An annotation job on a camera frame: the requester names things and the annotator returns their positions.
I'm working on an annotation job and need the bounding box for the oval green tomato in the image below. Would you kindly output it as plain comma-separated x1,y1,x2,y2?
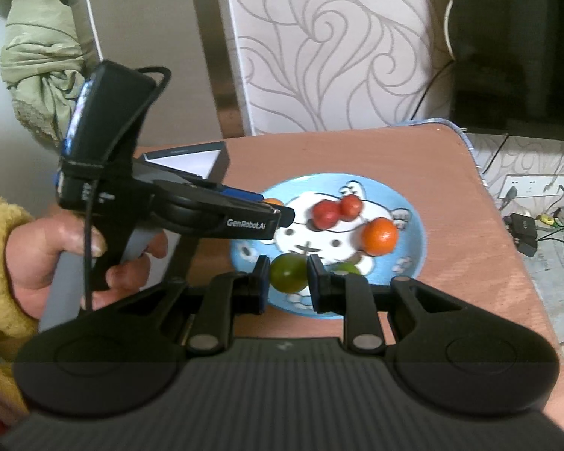
328,262,361,276

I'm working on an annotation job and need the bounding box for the round green tomato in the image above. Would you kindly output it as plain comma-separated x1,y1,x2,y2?
269,253,308,294

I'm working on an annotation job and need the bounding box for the orange tangerine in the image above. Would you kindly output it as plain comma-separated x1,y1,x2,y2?
361,217,398,257

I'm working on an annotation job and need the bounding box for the red cherry tomato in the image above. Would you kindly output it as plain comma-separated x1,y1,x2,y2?
339,194,364,222
311,200,340,230

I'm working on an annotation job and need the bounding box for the small orange kumquat front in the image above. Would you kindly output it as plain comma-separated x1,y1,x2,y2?
262,198,284,206

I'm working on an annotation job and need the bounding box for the person's left hand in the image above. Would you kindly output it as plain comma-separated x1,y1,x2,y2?
5,210,170,321

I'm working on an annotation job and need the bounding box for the blue tiger cartoon plate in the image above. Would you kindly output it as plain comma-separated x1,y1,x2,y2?
230,172,427,320

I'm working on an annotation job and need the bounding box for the black white cardboard box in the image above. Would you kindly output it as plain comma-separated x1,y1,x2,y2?
140,142,230,182

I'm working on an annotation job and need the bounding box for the brown table mat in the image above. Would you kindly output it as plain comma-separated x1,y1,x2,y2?
133,119,564,433

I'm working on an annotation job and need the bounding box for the green knotted curtain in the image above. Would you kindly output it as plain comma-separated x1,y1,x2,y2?
0,0,85,148

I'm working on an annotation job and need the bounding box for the yellow fleece sleeve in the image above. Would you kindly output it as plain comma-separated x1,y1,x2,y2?
0,197,37,425

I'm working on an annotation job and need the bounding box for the black power adapter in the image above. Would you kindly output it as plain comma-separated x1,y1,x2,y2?
503,213,538,257

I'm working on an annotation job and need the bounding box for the black television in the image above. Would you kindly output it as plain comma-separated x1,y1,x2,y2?
446,0,564,141

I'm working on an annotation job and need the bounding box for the white wall power socket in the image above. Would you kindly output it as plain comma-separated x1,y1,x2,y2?
497,174,564,198

